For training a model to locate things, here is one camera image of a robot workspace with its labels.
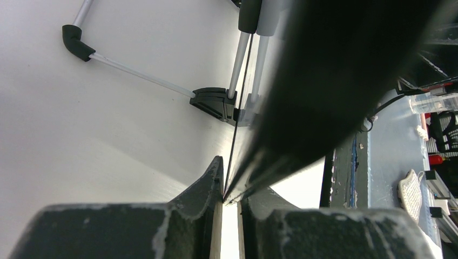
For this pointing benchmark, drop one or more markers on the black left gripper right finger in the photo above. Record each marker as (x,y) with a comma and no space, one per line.
(272,227)

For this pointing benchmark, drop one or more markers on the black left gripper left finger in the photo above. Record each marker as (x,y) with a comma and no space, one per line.
(188,226)

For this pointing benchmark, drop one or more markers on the white whiteboard black frame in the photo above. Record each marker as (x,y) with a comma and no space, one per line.
(337,61)

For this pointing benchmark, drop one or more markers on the white mesh shoe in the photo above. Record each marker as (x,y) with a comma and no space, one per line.
(409,194)

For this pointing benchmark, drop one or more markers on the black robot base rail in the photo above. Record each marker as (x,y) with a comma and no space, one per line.
(346,173)

